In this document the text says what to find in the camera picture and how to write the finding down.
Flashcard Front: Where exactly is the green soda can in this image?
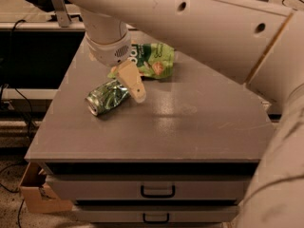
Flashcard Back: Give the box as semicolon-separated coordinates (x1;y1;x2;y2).
85;79;130;116

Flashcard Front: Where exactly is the left metal bracket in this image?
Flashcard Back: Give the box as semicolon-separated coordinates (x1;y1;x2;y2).
51;0;71;28

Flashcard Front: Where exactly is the lower grey drawer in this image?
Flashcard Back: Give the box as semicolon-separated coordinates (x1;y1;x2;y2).
72;205;238;224

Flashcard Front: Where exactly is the black lower drawer handle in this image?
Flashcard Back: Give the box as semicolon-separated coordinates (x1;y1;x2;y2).
142;213;170;224

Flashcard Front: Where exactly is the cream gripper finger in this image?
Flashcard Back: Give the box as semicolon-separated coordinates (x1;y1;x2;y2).
111;60;146;104

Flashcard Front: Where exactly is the black cable on floor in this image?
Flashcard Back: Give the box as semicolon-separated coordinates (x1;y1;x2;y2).
0;18;35;144

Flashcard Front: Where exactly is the green chip bag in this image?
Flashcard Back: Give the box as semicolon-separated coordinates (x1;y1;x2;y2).
107;42;176;80

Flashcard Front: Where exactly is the black upper drawer handle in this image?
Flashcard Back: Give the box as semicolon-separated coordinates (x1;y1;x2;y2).
140;185;176;199

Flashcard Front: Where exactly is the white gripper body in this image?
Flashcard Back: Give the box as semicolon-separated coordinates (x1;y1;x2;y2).
85;32;132;67

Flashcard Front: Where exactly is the cardboard box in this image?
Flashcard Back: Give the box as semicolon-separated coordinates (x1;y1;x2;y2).
19;162;72;214

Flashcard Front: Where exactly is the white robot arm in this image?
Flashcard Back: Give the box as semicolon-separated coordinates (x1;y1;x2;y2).
68;0;304;228

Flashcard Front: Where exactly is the black drawer handle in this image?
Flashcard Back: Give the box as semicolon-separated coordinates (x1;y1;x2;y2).
142;213;170;224
140;185;176;199

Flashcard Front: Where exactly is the upper grey drawer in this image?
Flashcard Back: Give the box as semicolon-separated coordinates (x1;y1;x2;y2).
47;175;251;202

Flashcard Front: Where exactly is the grey drawer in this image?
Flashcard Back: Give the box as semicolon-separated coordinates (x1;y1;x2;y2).
47;175;251;202
72;205;238;224

